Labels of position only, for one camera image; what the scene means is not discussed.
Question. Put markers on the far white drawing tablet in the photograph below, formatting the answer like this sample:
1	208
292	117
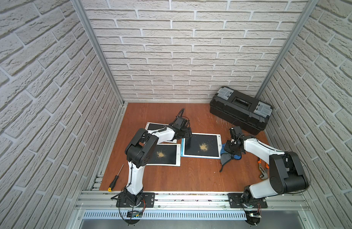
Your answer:
156	126

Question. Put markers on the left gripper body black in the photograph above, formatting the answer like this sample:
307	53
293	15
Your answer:
186	132

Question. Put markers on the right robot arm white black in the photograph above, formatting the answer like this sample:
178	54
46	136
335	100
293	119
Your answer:
286	172

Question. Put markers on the near white drawing tablet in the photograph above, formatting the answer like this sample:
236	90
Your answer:
166	155

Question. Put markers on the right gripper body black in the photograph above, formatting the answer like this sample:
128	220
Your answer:
229	147

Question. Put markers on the blue microfiber cleaning mitt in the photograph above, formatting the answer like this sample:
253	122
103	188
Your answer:
228	154

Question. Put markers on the aluminium mounting rail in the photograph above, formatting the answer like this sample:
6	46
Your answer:
159	200

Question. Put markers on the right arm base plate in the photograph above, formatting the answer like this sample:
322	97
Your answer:
245	201

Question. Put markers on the black toolbox grey latches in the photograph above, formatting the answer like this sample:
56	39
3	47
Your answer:
241	110

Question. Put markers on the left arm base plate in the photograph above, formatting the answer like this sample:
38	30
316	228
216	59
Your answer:
127	200

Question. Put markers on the orange handled pliers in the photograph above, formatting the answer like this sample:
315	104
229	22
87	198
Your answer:
264	170

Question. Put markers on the white drawing tablet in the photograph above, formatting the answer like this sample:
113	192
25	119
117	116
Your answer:
156	126
166	155

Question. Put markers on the blue-edged drawing tablet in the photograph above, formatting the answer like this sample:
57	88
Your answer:
201	145

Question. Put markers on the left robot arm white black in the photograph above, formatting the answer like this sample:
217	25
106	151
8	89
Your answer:
142	146

